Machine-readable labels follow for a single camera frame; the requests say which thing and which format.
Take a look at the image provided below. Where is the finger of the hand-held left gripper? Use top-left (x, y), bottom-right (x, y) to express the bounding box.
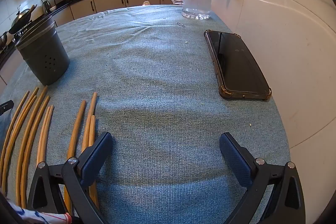
top-left (0, 100), bottom-right (14, 116)

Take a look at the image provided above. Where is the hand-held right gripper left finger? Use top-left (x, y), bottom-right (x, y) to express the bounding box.
top-left (27, 132), bottom-right (114, 224)

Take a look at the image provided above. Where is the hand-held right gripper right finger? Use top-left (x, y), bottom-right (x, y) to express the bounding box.
top-left (219, 132), bottom-right (306, 224)

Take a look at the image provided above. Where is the bunch of wooden chopsticks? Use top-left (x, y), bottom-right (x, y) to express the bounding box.
top-left (0, 85), bottom-right (100, 216)

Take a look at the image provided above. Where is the dark grey chopstick holder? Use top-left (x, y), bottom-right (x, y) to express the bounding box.
top-left (15, 20), bottom-right (70, 86)

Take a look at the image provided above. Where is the gas stove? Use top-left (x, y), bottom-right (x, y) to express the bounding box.
top-left (0, 21), bottom-right (33, 56)

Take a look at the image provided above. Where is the white patterned clothing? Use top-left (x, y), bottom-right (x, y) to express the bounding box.
top-left (8, 200), bottom-right (72, 224)

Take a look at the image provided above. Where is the steel wok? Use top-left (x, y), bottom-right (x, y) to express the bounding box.
top-left (8, 4), bottom-right (34, 34)

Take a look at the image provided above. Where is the black smartphone in clear case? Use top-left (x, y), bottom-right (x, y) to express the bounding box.
top-left (204, 30), bottom-right (272, 101)

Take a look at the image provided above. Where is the teal table cloth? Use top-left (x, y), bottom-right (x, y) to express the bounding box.
top-left (0, 5), bottom-right (291, 224)

